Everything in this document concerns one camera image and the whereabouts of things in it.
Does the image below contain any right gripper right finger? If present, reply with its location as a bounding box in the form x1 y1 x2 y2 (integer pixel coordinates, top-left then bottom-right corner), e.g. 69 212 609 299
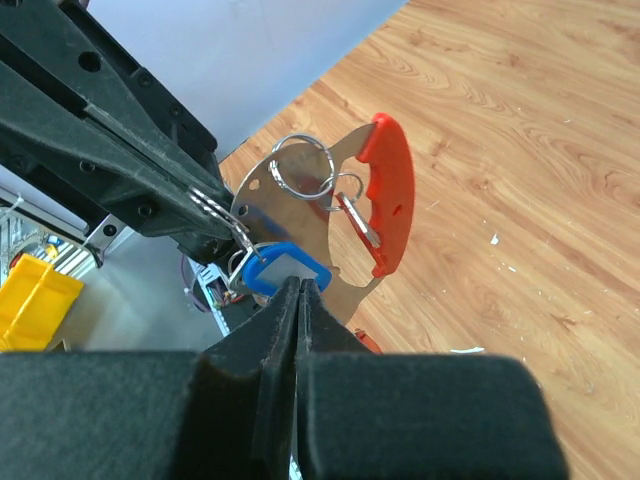
297 281 568 479

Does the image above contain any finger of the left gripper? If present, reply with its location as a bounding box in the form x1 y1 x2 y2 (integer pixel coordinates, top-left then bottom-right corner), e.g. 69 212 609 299
1 1 232 220
1 59 236 246

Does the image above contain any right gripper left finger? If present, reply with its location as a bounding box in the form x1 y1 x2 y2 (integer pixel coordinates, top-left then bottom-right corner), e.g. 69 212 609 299
1 278 300 479

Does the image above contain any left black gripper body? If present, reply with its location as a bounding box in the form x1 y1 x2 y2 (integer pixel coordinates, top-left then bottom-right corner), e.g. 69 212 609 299
54 1 235 265

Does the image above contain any blue key tag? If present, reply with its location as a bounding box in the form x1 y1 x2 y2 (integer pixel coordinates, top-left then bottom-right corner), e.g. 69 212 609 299
240 242 332 297

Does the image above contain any red key tag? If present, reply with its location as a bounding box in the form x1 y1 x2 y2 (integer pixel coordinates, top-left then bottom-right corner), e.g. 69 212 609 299
336 192 381 248

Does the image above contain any yellow plastic bin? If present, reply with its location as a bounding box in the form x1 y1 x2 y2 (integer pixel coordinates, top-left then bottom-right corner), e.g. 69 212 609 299
1 255 84 353

